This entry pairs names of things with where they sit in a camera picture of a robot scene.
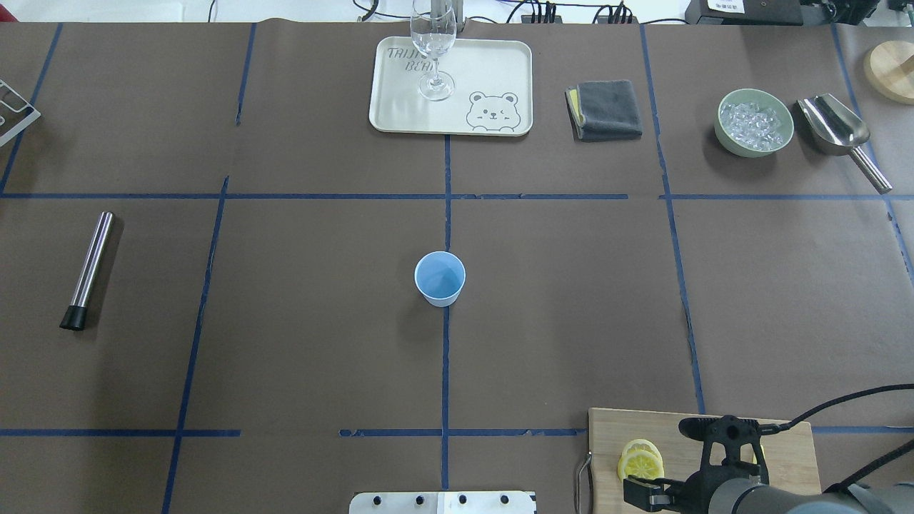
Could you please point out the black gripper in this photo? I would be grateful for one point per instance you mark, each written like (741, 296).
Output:
(695, 492)

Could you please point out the yellow lemon slice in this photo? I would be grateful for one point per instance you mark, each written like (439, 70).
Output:
(640, 444)
(641, 464)

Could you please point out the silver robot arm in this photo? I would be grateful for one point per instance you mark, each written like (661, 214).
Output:
(750, 495)

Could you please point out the blue plastic cup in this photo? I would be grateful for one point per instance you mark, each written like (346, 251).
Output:
(440, 277)

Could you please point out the white cup rack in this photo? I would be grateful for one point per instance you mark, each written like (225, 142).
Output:
(16, 113)

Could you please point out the green bowl with ice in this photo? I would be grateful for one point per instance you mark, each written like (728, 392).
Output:
(753, 123)

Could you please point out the grey folded cloth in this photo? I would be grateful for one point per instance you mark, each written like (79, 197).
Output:
(604, 111)

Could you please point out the steel ice scoop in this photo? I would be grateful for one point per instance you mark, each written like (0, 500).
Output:
(839, 131)

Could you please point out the wooden mug tree stand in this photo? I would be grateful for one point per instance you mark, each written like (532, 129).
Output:
(889, 69)

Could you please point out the clear wine glass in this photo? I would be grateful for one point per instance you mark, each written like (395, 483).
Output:
(433, 28)

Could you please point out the steel muddler black tip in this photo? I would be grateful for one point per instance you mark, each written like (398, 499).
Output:
(75, 316)

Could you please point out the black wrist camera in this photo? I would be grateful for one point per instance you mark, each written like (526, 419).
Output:
(731, 446)

